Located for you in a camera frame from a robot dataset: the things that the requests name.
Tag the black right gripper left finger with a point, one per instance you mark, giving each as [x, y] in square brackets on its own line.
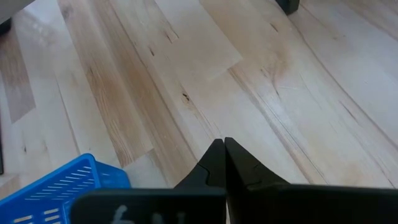
[186, 205]

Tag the blue slotted plastic basket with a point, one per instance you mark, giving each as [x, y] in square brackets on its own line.
[46, 193]

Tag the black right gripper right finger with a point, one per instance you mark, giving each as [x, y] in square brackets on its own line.
[280, 205]

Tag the wooden shelf with black frame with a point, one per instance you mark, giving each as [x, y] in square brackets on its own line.
[287, 5]

